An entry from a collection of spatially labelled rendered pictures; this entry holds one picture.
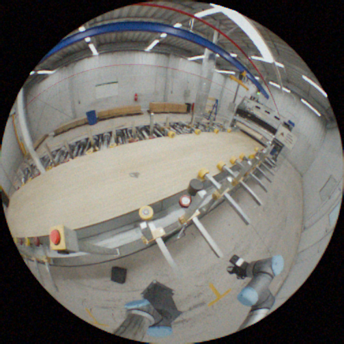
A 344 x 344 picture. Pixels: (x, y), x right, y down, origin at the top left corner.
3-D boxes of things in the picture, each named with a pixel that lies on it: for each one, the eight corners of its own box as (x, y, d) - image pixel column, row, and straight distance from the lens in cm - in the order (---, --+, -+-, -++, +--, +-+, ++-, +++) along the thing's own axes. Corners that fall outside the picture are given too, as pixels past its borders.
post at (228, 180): (205, 213, 97) (234, 179, 62) (202, 214, 95) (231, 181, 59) (202, 209, 98) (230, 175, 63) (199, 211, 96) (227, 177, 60)
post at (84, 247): (121, 254, 79) (76, 249, 39) (114, 256, 81) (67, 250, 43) (118, 248, 80) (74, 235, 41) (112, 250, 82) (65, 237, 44)
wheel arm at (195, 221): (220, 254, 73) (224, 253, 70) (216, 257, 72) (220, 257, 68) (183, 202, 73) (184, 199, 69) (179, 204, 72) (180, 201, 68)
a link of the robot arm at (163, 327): (154, 328, 103) (154, 340, 90) (140, 316, 94) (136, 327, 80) (174, 323, 98) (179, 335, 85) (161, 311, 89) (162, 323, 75)
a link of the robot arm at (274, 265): (271, 269, 46) (281, 248, 52) (248, 271, 54) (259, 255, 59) (278, 280, 52) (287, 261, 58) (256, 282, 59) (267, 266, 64)
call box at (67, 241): (81, 252, 39) (65, 248, 33) (67, 254, 44) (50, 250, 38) (78, 232, 41) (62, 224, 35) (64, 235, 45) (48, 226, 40)
